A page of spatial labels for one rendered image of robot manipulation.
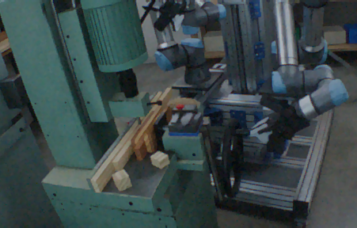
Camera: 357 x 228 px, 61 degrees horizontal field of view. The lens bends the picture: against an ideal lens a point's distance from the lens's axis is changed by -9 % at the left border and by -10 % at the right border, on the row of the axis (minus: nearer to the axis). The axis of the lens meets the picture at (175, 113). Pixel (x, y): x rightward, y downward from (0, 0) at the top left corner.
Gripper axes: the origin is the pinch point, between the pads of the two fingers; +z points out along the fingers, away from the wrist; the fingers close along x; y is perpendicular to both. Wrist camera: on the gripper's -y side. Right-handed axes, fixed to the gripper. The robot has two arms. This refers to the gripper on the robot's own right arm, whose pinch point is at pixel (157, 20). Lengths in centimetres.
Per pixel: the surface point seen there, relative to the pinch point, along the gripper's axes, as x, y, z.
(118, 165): 20, -33, 34
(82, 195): 16, -60, 34
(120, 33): -4.5, -2.4, 18.7
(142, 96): 12.4, -20.6, 13.3
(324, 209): 138, -47, -43
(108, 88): 0.5, -27.1, 12.9
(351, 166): 152, -33, -85
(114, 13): -9.5, 2.3, 18.9
